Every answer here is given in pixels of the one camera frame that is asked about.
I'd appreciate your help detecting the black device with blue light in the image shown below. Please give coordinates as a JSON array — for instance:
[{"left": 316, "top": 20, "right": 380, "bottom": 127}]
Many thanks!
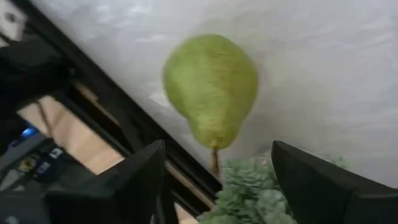
[{"left": 6, "top": 123, "right": 68, "bottom": 184}]

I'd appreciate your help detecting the green pear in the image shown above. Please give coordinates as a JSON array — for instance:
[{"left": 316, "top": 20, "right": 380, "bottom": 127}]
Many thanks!
[{"left": 162, "top": 33, "right": 259, "bottom": 179}]

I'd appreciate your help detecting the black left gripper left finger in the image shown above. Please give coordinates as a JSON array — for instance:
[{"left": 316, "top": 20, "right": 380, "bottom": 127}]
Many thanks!
[{"left": 0, "top": 139, "right": 166, "bottom": 224}]

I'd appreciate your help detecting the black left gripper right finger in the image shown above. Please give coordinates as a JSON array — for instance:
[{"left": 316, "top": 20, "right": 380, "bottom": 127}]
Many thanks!
[{"left": 271, "top": 140, "right": 398, "bottom": 224}]

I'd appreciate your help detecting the black aluminium table frame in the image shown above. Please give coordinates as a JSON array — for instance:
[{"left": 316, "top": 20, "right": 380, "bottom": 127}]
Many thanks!
[{"left": 9, "top": 0, "right": 224, "bottom": 218}]

